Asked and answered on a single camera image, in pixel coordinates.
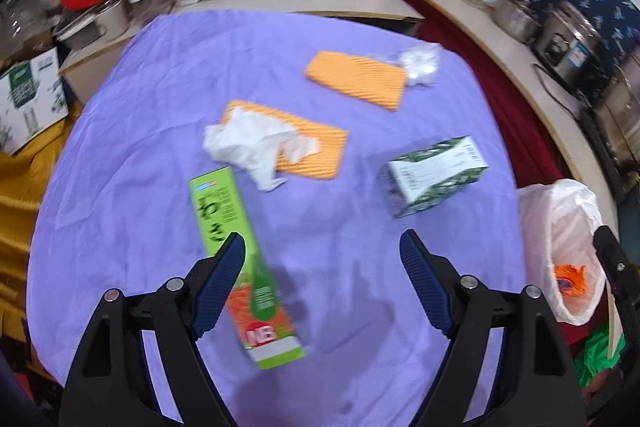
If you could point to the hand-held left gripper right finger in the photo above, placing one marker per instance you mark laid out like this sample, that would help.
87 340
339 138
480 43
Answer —
425 282

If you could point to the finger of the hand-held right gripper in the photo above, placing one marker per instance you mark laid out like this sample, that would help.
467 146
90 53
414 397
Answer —
616 262

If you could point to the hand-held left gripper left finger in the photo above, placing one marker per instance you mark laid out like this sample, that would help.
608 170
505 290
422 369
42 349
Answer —
220 282

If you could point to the orange plastic bag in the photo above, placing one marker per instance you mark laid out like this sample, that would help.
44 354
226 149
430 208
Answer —
570 279

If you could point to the long green paste box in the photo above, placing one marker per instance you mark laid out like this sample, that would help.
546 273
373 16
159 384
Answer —
265 307

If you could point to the bin with white plastic liner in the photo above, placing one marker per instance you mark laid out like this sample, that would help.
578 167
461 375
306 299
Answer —
545 217

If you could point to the green white carton box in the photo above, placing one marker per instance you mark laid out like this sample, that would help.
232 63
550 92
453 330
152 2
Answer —
430 177

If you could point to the white tissue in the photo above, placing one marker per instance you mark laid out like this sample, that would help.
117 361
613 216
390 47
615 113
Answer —
245 137

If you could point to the orange sponge cloth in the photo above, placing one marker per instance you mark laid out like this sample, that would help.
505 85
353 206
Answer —
315 152
350 77

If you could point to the clear plastic bag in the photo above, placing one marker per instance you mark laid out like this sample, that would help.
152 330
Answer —
422 62

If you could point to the green plastic bag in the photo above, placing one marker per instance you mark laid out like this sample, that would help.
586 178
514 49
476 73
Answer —
595 352

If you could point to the black induction cooker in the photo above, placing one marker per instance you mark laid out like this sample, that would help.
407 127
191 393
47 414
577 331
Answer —
592 127

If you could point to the large steel steamer pot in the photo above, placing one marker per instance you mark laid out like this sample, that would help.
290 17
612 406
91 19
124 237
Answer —
625 107

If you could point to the purple tablecloth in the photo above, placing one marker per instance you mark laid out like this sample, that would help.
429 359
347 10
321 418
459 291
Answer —
150 117

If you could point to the dark red curtain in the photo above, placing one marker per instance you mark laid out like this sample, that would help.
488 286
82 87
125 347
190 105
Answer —
500 107

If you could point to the yellow cloth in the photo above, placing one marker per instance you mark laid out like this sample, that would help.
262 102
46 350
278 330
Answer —
25 207

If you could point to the steel rice cooker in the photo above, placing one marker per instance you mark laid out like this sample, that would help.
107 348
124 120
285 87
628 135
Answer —
565 47

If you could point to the small steel pot with lid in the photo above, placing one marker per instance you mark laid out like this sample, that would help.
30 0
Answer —
515 22

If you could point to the printed cardboard box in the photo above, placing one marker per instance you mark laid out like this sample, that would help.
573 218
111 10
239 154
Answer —
30 102

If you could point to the beige cooking pot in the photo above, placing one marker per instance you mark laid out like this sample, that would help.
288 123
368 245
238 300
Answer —
110 19

